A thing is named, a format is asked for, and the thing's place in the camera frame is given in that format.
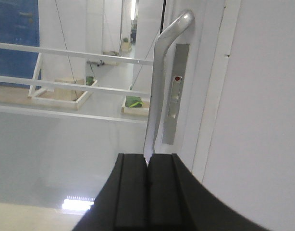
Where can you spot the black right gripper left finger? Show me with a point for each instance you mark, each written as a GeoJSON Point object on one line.
{"type": "Point", "coordinates": [121, 205]}

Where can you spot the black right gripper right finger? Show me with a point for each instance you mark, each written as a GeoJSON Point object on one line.
{"type": "Point", "coordinates": [177, 201]}

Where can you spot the white framed transparent sliding door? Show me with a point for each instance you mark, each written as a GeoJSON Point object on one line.
{"type": "Point", "coordinates": [49, 155]}

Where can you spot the silver door handle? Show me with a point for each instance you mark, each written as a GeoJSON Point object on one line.
{"type": "Point", "coordinates": [162, 44]}

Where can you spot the silver door lock plate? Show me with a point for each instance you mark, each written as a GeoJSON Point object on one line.
{"type": "Point", "coordinates": [175, 92]}

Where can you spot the blue door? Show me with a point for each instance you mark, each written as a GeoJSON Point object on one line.
{"type": "Point", "coordinates": [19, 24]}

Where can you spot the light wooden base platform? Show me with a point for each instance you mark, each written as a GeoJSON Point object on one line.
{"type": "Point", "coordinates": [38, 218]}

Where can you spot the distant light wooden box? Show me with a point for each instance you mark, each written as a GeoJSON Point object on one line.
{"type": "Point", "coordinates": [68, 94]}

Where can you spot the green sandbag in white frame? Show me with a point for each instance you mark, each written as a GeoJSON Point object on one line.
{"type": "Point", "coordinates": [133, 102]}

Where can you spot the white floor frame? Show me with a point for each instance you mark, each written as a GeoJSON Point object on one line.
{"type": "Point", "coordinates": [45, 97]}

